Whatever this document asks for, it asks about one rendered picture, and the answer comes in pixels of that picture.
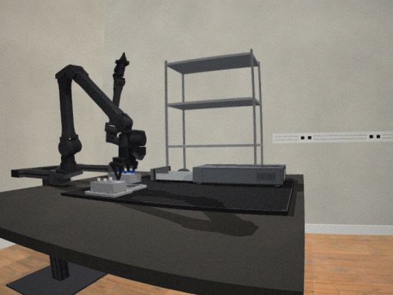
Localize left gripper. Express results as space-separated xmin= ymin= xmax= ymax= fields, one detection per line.
xmin=115 ymin=52 xmax=129 ymax=70

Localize white square plate with slots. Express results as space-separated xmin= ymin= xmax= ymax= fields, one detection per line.
xmin=85 ymin=188 xmax=133 ymax=198

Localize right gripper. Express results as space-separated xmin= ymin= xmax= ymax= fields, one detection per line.
xmin=110 ymin=145 xmax=138 ymax=180

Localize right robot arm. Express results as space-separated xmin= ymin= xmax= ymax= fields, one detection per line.
xmin=55 ymin=65 xmax=147 ymax=175

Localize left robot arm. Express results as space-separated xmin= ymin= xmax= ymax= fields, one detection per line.
xmin=105 ymin=63 xmax=126 ymax=145

